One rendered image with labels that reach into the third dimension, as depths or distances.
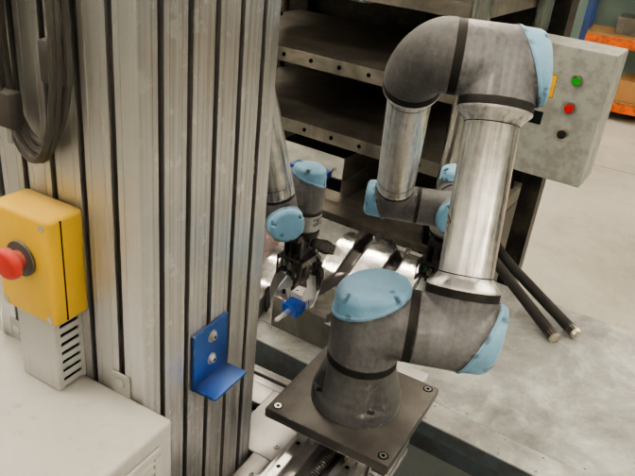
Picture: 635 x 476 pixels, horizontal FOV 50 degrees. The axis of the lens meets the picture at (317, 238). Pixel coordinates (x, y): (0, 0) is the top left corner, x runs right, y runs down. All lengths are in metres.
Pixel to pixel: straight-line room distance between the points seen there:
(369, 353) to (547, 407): 0.71
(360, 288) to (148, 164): 0.45
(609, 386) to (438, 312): 0.85
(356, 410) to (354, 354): 0.10
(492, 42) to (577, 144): 1.15
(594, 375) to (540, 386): 0.17
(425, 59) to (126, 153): 0.52
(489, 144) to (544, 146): 1.16
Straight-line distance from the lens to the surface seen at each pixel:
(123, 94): 0.68
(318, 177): 1.47
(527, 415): 1.63
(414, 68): 1.06
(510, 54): 1.05
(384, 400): 1.12
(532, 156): 2.21
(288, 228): 1.32
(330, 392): 1.11
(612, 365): 1.90
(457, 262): 1.04
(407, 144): 1.20
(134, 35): 0.66
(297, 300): 1.65
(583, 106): 2.14
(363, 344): 1.04
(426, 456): 1.66
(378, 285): 1.04
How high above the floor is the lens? 1.80
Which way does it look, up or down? 27 degrees down
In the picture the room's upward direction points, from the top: 7 degrees clockwise
